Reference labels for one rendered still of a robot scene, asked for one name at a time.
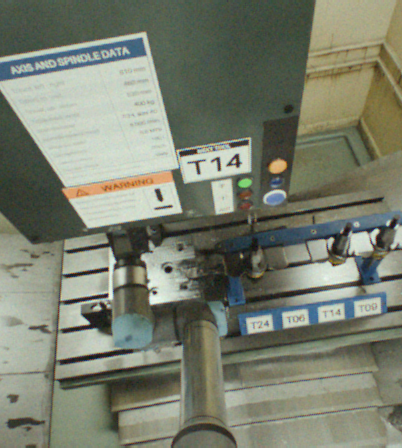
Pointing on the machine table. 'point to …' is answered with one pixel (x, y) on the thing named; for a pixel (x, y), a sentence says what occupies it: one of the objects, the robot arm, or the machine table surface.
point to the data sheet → (91, 107)
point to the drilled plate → (170, 295)
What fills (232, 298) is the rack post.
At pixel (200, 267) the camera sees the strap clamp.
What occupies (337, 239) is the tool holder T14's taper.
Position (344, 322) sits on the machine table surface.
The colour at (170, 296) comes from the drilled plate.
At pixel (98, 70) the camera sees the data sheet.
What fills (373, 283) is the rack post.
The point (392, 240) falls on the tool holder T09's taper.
